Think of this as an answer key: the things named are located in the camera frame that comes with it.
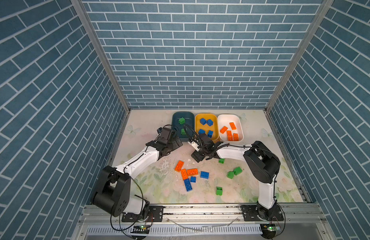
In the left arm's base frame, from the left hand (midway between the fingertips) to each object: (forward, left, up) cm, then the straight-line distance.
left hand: (176, 143), depth 89 cm
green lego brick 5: (-15, -36, -5) cm, 39 cm away
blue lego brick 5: (-16, -17, -7) cm, 25 cm away
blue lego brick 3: (+15, -17, -7) cm, 24 cm away
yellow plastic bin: (+18, -27, -7) cm, 33 cm away
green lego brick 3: (-8, -28, -8) cm, 30 cm away
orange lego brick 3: (+11, -37, -8) cm, 39 cm away
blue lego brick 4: (+12, -23, -7) cm, 27 cm away
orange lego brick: (+20, -40, -7) cm, 46 cm away
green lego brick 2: (+17, -4, -10) cm, 20 cm away
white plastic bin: (+19, -39, -9) cm, 44 cm away
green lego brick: (+25, -3, -7) cm, 26 cm away
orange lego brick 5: (-10, -2, -9) cm, 14 cm away
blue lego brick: (+24, -19, -7) cm, 31 cm away
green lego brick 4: (-16, -32, -9) cm, 37 cm away
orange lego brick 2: (+17, -33, -8) cm, 38 cm away
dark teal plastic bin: (+18, -8, -6) cm, 21 cm away
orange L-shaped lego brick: (-14, -6, -10) cm, 18 cm away
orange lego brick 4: (+11, -41, -10) cm, 44 cm away
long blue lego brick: (-21, -7, -9) cm, 24 cm away
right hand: (0, -12, -9) cm, 15 cm away
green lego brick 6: (-25, -24, -8) cm, 36 cm away
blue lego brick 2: (+22, -24, -6) cm, 33 cm away
